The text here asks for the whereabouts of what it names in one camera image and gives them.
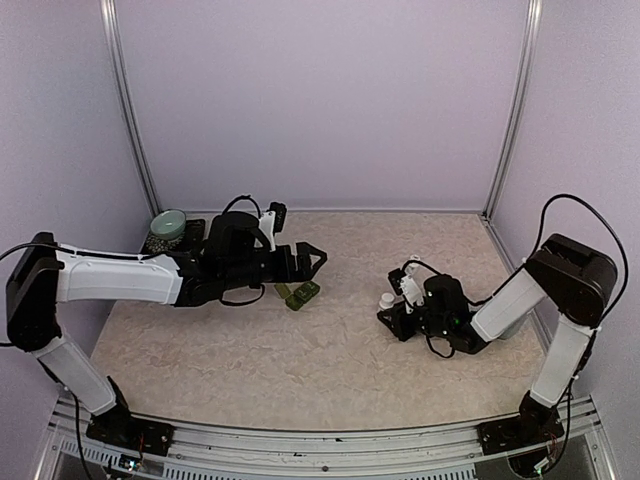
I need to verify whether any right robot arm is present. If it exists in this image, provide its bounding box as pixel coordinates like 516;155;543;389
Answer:
377;233;618;444

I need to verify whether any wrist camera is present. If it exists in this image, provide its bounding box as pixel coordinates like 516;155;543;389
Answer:
259;202;287;251
387;257;425;314

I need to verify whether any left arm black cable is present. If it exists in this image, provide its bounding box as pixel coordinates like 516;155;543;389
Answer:
222;193;264;217

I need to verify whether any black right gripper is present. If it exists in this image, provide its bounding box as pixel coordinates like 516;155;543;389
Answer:
377;300;451;342

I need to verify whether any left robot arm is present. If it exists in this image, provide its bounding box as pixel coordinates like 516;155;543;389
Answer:
5;210;328;445

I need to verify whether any white pill bottle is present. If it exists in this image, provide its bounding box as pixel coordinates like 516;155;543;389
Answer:
379;292;397;311

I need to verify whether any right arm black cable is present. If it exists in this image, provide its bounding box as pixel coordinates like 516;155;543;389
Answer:
537;193;630;331

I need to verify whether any light blue mug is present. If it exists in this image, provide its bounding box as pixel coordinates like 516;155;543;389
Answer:
499;314;528;340

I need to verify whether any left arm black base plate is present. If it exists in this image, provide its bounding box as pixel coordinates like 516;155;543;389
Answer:
86;417;175;457

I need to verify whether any light green ceramic bowl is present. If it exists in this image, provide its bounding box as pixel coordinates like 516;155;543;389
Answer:
149;209;187;241

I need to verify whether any black patterned tray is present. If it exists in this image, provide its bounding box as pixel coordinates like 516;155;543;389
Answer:
141;219;206;255

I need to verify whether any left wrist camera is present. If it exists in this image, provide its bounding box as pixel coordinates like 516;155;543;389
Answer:
259;202;287;251

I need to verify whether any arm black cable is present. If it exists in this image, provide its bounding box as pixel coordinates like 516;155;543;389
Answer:
222;193;264;217
537;193;630;331

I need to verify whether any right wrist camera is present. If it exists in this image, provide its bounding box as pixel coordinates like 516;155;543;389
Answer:
387;257;425;314

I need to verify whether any aluminium front rail frame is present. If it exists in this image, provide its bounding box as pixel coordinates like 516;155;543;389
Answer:
31;398;619;479

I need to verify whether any green pill organizer box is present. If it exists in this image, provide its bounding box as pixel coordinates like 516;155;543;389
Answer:
274;281;321;311

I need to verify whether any right aluminium corner post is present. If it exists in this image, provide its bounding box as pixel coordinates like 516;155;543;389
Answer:
482;0;543;223

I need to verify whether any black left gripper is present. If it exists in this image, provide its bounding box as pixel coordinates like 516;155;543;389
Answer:
222;241;328;291

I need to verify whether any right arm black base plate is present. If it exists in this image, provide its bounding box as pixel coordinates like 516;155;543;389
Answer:
477;416;565;455

